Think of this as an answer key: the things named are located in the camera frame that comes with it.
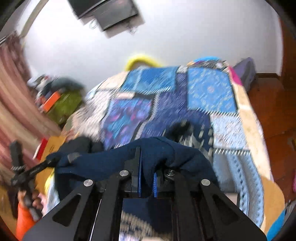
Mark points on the orange box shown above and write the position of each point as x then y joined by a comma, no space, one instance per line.
48,104

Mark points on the large black wall television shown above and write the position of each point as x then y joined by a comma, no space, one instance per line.
83,7

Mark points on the person's left hand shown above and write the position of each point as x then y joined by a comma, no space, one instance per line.
35,200

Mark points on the brown wooden wardrobe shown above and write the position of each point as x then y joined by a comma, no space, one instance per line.
288,60

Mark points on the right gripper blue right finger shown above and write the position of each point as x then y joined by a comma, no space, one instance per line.
157,182

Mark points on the purple backpack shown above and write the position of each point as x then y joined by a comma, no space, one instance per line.
246,71

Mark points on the blue patchwork quilt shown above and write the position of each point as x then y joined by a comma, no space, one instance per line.
208,95

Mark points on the red white box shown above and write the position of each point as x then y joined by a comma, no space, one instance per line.
40,149

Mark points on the striped red curtain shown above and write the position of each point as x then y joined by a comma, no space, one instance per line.
20,118

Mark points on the small black wall monitor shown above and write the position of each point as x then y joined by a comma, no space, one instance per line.
110,13

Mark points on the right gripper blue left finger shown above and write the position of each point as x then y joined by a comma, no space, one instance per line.
134,167

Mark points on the yellow round object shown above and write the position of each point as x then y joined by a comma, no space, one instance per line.
141,60

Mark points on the navy patterned hooded garment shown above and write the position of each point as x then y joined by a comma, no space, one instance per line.
149,188

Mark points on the black folded garment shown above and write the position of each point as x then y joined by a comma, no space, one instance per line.
81,144

